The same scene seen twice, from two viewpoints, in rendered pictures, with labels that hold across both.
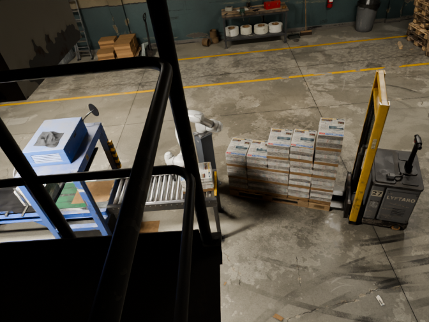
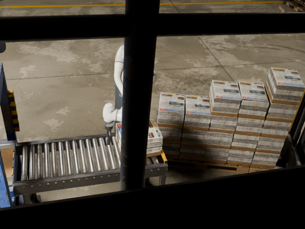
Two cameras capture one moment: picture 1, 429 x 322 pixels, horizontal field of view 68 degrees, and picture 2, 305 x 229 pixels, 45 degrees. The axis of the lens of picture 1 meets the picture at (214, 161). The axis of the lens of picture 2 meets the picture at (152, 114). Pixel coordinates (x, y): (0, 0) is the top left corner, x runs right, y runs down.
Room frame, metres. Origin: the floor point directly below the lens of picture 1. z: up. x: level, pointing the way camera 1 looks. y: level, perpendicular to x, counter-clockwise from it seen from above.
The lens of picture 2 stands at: (0.39, 1.15, 3.17)
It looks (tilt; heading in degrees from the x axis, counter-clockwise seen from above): 36 degrees down; 337
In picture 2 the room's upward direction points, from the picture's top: 5 degrees clockwise
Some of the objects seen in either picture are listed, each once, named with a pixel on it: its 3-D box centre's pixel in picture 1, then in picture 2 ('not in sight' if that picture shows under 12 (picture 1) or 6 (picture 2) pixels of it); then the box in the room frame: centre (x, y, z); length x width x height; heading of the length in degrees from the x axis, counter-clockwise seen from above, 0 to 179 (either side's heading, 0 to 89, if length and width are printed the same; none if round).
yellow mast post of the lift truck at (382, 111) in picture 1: (366, 169); not in sight; (2.55, -1.70, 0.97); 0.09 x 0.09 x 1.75; 67
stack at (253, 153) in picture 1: (269, 172); (204, 133); (3.31, -0.77, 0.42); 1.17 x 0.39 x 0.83; 67
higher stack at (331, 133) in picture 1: (324, 167); (270, 124); (3.02, -1.43, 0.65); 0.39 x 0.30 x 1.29; 157
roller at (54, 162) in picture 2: not in sight; (54, 160); (2.93, 1.01, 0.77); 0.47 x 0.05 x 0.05; 175
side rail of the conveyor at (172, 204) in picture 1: (161, 206); (94, 178); (2.65, 0.71, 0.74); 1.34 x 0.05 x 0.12; 85
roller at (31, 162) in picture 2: (123, 191); (31, 162); (2.95, 1.21, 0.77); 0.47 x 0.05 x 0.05; 175
